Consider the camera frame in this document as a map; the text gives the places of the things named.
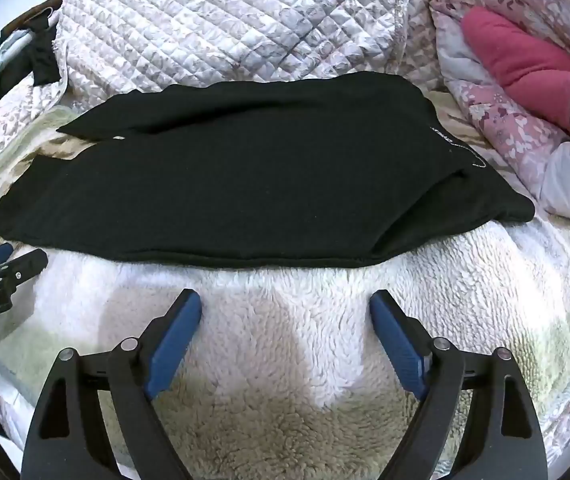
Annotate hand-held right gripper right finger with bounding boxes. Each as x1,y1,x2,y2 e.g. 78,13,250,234
369,290,550,480

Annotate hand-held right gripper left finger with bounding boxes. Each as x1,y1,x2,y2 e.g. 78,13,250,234
21,289,203,480

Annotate black pants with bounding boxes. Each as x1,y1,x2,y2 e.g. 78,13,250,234
0,71,537,269

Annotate white floral fleece blanket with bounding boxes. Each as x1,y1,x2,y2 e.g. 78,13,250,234
0,87,570,480

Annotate pale blue garment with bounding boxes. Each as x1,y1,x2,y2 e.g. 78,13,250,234
0,30,34,111

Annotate black garment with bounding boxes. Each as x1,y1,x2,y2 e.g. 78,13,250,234
0,10,64,87

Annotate pink floral comforter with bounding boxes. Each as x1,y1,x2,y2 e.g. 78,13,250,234
430,0,570,237

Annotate brown wooden headboard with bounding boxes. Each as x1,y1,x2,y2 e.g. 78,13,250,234
27,0,68,19

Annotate pink cushion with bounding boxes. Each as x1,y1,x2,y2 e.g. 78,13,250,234
462,7,570,137

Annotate pale quilted bedspread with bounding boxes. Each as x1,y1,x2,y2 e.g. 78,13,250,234
0,0,466,161

